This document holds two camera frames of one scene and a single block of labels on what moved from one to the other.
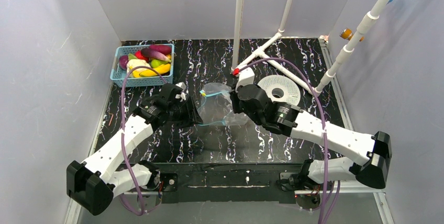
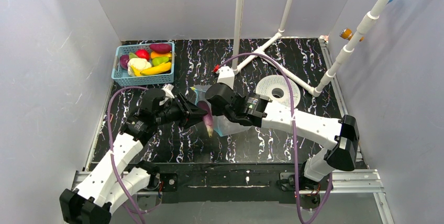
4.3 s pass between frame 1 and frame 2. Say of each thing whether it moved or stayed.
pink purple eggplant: moved
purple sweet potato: stayed
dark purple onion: stayed
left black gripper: stayed
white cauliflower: stayed
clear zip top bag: moved
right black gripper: moved
